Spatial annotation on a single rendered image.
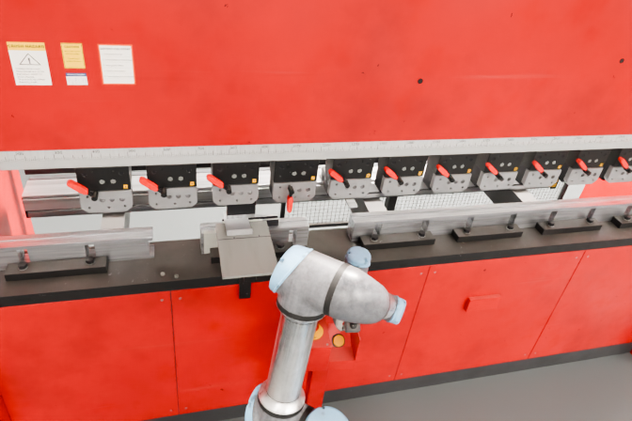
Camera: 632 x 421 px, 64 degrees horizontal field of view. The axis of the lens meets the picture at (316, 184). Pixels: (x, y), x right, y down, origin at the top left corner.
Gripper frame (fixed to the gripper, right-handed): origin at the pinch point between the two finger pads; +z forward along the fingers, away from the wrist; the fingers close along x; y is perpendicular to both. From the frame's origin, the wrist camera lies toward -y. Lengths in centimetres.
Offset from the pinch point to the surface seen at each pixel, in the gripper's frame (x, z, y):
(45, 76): 86, -74, 30
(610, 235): -125, -6, 39
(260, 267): 27.9, -20.2, 10.5
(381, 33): -5, -87, 41
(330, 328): 2.5, 5.2, 4.5
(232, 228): 37, -20, 29
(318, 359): 8.3, 6.3, -6.6
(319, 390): 4.3, 31.6, -3.7
